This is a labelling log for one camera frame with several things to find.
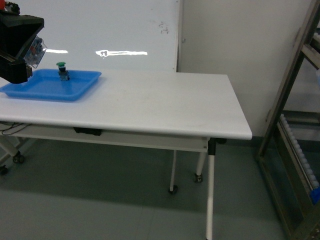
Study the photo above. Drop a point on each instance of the metal rack frame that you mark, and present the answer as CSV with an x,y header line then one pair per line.
x,y
289,154

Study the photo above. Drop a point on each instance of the blue plastic tray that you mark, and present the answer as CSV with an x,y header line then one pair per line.
x,y
46,84

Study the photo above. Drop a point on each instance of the white folding table frame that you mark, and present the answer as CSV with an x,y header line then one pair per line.
x,y
83,191

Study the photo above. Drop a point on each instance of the red mushroom push button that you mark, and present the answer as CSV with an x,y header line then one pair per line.
x,y
35,52

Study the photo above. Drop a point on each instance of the white whiteboard panel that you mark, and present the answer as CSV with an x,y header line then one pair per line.
x,y
108,34

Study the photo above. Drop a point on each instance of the green mushroom push button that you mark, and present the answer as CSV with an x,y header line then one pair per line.
x,y
62,72

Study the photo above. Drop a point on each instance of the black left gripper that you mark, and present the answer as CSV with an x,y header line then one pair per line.
x,y
17,33

